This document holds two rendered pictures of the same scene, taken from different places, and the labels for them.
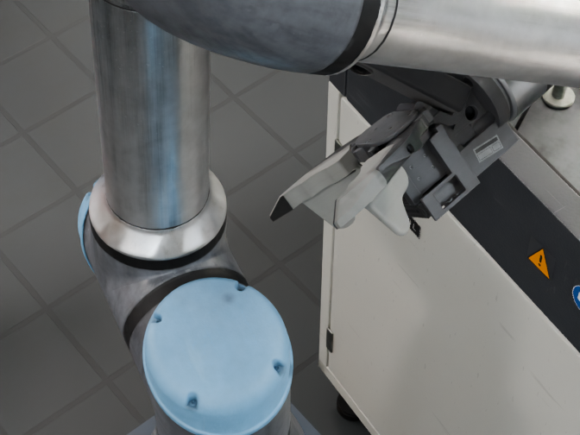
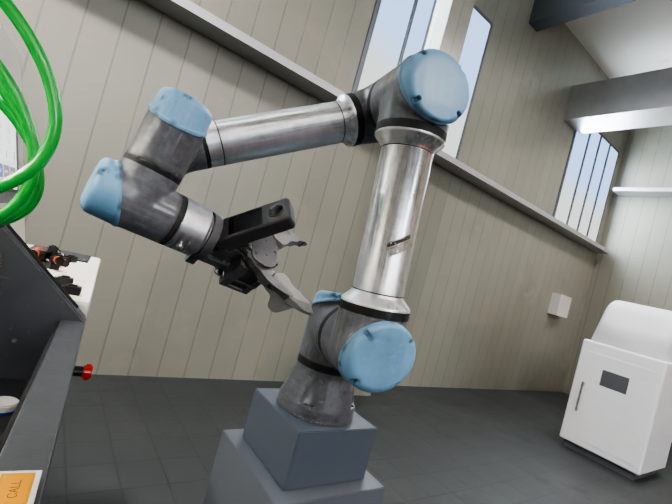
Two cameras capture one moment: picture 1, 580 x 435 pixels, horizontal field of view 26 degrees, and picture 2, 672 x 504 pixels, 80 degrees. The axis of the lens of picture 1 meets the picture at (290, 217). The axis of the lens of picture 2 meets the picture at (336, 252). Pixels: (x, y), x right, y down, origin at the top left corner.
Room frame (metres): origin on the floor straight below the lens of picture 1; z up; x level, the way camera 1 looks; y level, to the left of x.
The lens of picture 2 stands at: (1.31, 0.07, 1.19)
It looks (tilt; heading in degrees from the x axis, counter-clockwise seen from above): 1 degrees up; 184
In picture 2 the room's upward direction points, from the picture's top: 15 degrees clockwise
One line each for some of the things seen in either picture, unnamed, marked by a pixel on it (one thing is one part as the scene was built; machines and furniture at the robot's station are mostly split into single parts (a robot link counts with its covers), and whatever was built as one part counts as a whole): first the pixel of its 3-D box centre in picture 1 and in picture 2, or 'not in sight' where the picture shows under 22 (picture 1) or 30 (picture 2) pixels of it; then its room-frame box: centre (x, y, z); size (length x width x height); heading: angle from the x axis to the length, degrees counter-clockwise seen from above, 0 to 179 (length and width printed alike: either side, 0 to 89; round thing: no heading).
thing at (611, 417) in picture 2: not in sight; (628, 381); (-2.84, 2.94, 0.78); 0.79 x 0.69 x 1.56; 129
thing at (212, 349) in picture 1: (217, 371); (338, 326); (0.53, 0.06, 1.07); 0.13 x 0.12 x 0.14; 25
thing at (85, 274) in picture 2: not in sight; (48, 270); (0.30, -0.72, 0.96); 0.70 x 0.22 x 0.03; 33
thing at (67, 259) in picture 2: not in sight; (53, 253); (0.27, -0.74, 1.01); 0.23 x 0.11 x 0.06; 33
